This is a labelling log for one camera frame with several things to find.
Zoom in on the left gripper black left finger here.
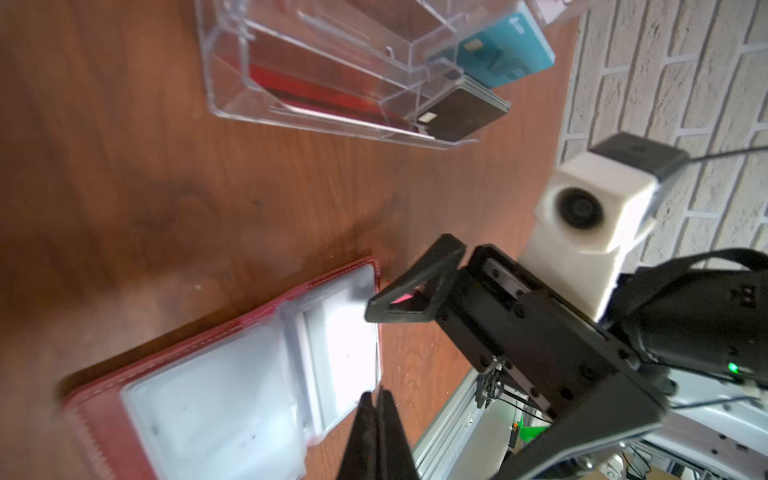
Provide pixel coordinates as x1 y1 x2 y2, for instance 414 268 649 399
336 392 379 480

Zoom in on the red card in organizer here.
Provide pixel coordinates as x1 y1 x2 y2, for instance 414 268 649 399
249 64 412 130

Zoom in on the red leather card holder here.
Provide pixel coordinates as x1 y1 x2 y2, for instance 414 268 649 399
63 258 382 479

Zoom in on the black VIP card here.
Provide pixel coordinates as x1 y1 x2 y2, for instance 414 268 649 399
414 75 511 142

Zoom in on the teal VIP card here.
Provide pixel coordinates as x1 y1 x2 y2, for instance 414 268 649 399
456 2 556 89

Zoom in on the aluminium rail frame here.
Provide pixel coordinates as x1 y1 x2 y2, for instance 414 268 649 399
413 370 549 479

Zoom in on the clear acrylic card organizer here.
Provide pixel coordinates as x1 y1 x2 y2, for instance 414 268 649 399
195 1 587 150

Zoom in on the thin black cable right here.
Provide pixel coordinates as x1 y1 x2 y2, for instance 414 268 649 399
683 143 768 164

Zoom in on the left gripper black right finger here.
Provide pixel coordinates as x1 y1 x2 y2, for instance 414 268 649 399
377 389 419 480

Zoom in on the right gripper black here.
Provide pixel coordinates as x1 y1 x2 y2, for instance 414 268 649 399
365 234 669 479

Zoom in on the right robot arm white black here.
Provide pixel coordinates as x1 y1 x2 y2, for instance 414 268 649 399
365 234 767 479

